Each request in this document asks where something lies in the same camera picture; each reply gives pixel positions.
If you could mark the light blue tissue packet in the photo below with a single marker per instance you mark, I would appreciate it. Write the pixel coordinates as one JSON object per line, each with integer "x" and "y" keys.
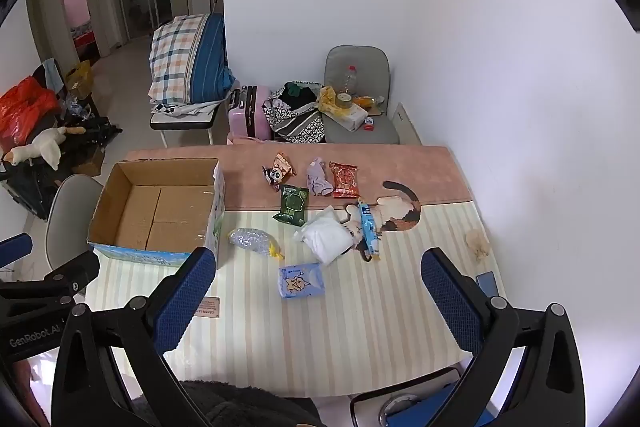
{"x": 300, "y": 281}

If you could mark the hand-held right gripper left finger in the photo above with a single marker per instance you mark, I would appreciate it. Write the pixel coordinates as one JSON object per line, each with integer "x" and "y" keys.
{"x": 185, "y": 302}

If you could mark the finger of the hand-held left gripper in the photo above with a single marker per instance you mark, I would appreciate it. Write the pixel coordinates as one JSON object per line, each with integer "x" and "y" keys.
{"x": 12, "y": 248}
{"x": 70, "y": 274}

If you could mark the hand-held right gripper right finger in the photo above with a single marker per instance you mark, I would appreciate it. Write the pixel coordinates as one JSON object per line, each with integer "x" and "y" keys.
{"x": 452, "y": 302}

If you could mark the plaid and blue quilt bundle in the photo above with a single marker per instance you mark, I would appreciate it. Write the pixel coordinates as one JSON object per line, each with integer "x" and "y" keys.
{"x": 190, "y": 57}

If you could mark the green snack packet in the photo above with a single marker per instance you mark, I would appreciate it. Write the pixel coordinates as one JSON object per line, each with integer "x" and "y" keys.
{"x": 292, "y": 205}

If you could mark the red snack packet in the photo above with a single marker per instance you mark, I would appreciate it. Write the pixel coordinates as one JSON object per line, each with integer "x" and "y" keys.
{"x": 345, "y": 179}

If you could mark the blue stool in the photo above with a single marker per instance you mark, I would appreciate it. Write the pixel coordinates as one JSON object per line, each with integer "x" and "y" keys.
{"x": 415, "y": 402}

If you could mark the black tripod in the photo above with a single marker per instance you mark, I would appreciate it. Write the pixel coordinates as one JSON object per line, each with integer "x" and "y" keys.
{"x": 95, "y": 129}

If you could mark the small red white box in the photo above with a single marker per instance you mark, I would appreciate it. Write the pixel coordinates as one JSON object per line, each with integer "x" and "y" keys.
{"x": 369, "y": 123}

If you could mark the long blue snack packet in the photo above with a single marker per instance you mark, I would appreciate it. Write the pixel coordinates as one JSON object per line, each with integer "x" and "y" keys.
{"x": 368, "y": 229}

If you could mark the white board against wall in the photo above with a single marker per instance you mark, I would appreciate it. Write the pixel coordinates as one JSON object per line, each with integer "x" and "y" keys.
{"x": 407, "y": 123}

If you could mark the pink bag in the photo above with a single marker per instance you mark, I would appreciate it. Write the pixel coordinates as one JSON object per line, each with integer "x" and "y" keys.
{"x": 247, "y": 138}

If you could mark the clear bottle with red cap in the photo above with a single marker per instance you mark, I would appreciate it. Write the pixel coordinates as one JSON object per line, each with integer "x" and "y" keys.
{"x": 352, "y": 79}

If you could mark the dark phone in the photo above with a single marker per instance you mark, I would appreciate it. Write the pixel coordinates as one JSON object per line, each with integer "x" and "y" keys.
{"x": 487, "y": 283}

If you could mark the patterned bag with clothes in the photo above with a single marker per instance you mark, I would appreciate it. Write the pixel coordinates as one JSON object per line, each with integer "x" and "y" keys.
{"x": 295, "y": 114}

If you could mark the panda print snack packet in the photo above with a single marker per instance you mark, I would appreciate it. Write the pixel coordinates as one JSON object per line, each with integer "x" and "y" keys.
{"x": 276, "y": 172}

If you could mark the white powder bag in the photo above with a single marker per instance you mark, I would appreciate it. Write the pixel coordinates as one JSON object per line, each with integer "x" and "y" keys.
{"x": 325, "y": 239}

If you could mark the white plastic chair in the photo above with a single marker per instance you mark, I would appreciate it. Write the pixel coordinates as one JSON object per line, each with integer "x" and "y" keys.
{"x": 67, "y": 217}

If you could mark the orange snack bag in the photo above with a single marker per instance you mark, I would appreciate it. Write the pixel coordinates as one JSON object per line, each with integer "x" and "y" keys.
{"x": 371, "y": 99}

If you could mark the yellow cardboard box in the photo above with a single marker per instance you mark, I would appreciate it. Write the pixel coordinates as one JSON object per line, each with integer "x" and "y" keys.
{"x": 80, "y": 77}

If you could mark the yellow plastic bag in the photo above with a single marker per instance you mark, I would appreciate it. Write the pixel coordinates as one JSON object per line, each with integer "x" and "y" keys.
{"x": 327, "y": 99}

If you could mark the person's left forearm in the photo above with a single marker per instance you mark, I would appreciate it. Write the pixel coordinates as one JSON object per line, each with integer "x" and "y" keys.
{"x": 30, "y": 392}

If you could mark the pink suitcase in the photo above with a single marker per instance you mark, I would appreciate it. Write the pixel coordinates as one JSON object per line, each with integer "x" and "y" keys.
{"x": 247, "y": 112}

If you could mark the grey cushioned chair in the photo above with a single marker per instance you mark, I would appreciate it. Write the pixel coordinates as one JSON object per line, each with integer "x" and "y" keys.
{"x": 357, "y": 57}

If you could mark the light blue cloth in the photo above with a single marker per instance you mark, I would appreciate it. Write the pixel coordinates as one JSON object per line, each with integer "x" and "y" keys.
{"x": 50, "y": 72}

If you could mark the small brown cardboard box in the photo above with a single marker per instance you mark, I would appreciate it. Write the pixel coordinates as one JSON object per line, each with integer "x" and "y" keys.
{"x": 90, "y": 164}

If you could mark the white wrapped packet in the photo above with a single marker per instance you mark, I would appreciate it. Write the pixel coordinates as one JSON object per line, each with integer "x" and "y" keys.
{"x": 350, "y": 114}

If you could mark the person's dark fuzzy clothing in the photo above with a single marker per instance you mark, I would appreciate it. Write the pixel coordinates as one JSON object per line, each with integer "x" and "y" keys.
{"x": 240, "y": 407}

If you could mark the lavender small pouch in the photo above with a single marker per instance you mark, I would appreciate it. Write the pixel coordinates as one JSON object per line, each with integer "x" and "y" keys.
{"x": 319, "y": 178}

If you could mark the red plastic bag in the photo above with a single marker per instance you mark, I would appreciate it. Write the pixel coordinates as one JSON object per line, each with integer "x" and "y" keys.
{"x": 25, "y": 107}

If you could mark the white goose plush toy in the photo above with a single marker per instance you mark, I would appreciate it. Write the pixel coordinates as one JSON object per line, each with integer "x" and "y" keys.
{"x": 42, "y": 147}

